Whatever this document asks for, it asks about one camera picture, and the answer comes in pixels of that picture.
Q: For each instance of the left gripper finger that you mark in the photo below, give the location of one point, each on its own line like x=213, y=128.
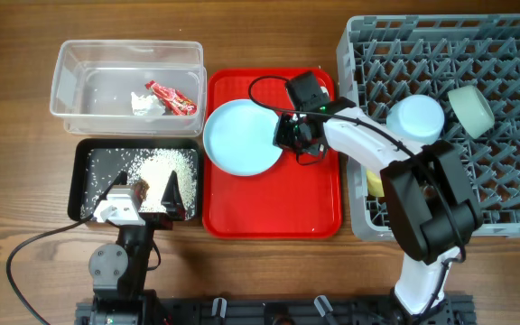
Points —
x=120, y=179
x=171, y=198

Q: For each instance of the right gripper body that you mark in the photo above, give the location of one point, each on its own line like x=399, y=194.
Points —
x=291, y=138

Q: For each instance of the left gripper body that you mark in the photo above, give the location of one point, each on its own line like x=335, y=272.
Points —
x=160, y=221

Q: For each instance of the brown food scrap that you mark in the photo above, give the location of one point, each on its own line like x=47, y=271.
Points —
x=140, y=190

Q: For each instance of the white rice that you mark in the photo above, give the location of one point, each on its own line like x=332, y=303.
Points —
x=151, y=166

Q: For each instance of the large light blue plate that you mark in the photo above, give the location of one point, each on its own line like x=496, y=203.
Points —
x=239, y=138

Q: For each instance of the white tissue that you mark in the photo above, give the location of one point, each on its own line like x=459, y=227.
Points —
x=147, y=105

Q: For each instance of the yellow cup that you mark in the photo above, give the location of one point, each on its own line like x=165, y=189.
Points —
x=374, y=185

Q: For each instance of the red snack wrapper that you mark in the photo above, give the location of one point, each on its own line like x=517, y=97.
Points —
x=173, y=99

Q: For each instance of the small light blue bowl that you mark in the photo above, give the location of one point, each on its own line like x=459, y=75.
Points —
x=417, y=117

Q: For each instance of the green bowl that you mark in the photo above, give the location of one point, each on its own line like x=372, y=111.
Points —
x=472, y=110

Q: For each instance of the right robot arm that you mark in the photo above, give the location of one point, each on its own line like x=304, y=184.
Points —
x=431, y=206

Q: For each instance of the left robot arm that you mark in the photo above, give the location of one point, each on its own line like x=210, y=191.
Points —
x=119, y=270

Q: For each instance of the grey dishwasher rack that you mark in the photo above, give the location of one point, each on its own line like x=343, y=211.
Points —
x=383, y=59

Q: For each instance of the black tray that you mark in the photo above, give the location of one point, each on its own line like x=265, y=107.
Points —
x=85, y=146

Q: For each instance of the red serving tray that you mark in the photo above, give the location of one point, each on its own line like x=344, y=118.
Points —
x=292, y=200

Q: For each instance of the clear plastic bin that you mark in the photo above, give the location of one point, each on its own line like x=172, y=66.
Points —
x=93, y=81

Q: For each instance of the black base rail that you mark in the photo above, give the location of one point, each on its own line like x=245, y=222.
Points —
x=458, y=310

